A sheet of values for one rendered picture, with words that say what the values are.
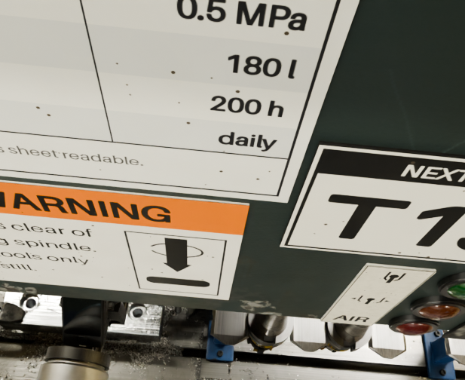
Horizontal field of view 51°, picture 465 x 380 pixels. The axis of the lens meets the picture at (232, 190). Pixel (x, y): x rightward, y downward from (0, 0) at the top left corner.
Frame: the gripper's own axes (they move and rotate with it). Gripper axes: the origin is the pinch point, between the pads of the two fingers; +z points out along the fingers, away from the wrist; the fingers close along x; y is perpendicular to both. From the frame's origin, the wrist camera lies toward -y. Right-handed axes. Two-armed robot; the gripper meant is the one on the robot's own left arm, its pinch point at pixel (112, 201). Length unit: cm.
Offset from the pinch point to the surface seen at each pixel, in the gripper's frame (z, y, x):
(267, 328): -11.9, 8.0, 22.0
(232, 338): -13.0, 11.2, 17.6
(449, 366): -6, 42, 63
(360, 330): -11.4, 5.9, 33.8
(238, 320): -10.4, 11.1, 18.2
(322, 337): -11.4, 11.1, 30.1
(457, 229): -21, -42, 23
